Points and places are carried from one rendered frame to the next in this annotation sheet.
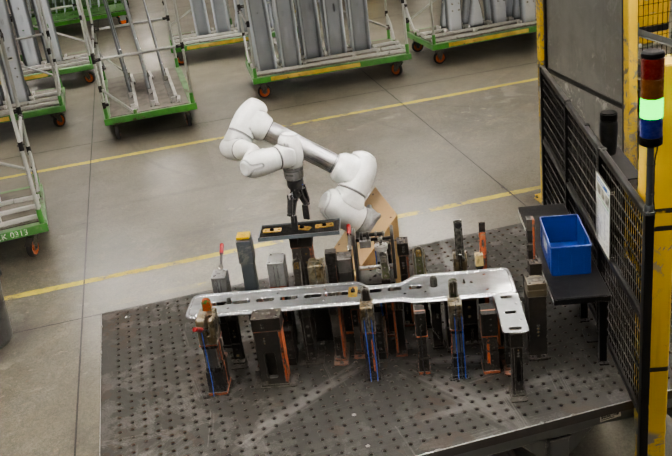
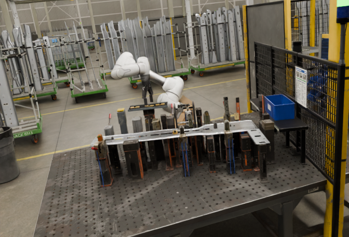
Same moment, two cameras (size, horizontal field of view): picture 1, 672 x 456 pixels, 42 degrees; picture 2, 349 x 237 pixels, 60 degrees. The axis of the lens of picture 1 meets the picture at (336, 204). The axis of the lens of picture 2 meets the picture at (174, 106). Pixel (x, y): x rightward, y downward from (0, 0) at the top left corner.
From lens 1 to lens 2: 1.23 m
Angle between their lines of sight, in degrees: 8
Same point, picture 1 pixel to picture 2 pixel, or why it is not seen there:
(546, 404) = (280, 183)
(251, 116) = (125, 58)
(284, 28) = not seen: hidden behind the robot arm
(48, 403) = (29, 202)
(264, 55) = not seen: hidden behind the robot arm
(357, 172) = (174, 85)
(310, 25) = (152, 62)
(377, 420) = (190, 195)
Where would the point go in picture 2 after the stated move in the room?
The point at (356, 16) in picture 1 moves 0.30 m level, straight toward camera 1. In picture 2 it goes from (170, 58) to (170, 60)
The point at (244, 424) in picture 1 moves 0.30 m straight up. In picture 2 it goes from (118, 199) to (111, 162)
